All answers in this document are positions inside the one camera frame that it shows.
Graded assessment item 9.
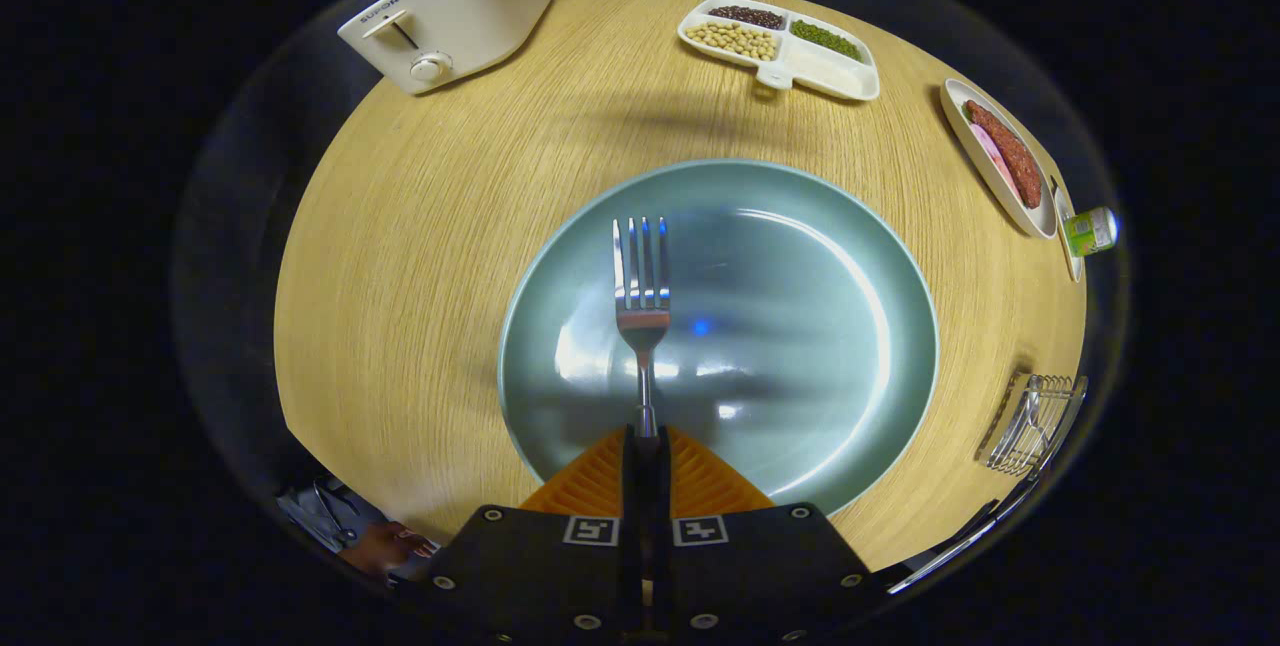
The pink ham slice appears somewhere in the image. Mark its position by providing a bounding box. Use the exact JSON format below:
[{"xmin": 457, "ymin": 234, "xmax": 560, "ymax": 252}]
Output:
[{"xmin": 968, "ymin": 122, "xmax": 1021, "ymax": 197}]

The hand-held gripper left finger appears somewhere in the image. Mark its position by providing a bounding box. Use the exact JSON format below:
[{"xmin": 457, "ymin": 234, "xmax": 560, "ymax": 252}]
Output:
[{"xmin": 400, "ymin": 426, "xmax": 646, "ymax": 646}]

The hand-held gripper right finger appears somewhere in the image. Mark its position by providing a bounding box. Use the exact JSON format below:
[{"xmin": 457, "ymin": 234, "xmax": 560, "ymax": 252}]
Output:
[{"xmin": 648, "ymin": 426, "xmax": 891, "ymax": 646}]

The white divided snack tray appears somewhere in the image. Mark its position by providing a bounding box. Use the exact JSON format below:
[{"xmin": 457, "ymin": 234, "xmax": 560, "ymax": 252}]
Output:
[{"xmin": 677, "ymin": 0, "xmax": 881, "ymax": 103}]

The white toaster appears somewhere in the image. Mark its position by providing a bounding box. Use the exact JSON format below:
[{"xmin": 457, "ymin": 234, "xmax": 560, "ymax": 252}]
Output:
[{"xmin": 337, "ymin": 0, "xmax": 553, "ymax": 95}]

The white plate with food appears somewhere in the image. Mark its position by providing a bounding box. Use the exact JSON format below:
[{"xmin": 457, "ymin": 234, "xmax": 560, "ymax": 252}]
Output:
[{"xmin": 939, "ymin": 78, "xmax": 1058, "ymax": 240}]

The pile of yellow soybeans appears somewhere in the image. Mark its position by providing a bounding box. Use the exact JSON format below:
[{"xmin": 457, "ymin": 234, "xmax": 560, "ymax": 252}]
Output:
[{"xmin": 686, "ymin": 20, "xmax": 780, "ymax": 62}]

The white square coaster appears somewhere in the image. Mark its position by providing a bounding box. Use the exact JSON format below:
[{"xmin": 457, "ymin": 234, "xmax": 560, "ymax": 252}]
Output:
[{"xmin": 1050, "ymin": 181, "xmax": 1084, "ymax": 284}]

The light blue plate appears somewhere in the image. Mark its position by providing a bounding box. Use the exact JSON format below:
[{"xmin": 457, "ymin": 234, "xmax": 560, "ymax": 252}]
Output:
[{"xmin": 497, "ymin": 159, "xmax": 940, "ymax": 517}]

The brown meat slab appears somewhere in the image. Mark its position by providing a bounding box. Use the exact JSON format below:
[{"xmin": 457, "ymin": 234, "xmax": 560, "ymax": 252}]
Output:
[{"xmin": 963, "ymin": 100, "xmax": 1044, "ymax": 210}]

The green label metal bottle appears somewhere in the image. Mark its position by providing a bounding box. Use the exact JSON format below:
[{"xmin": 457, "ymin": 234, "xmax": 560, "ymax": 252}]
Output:
[{"xmin": 1062, "ymin": 206, "xmax": 1121, "ymax": 258}]

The metal wire rack basket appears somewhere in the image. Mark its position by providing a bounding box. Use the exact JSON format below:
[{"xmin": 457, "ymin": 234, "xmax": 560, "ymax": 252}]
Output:
[{"xmin": 976, "ymin": 371, "xmax": 1089, "ymax": 479}]

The chrome metal bar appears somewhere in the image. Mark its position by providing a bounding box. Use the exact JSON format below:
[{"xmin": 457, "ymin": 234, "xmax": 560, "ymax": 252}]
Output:
[{"xmin": 885, "ymin": 471, "xmax": 1051, "ymax": 595}]

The pile of green beans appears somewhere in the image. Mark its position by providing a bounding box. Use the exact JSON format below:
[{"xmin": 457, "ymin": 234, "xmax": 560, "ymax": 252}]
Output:
[{"xmin": 790, "ymin": 19, "xmax": 864, "ymax": 64}]

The silver metal fork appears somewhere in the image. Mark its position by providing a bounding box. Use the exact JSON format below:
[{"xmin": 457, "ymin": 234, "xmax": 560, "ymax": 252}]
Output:
[{"xmin": 611, "ymin": 216, "xmax": 673, "ymax": 439}]

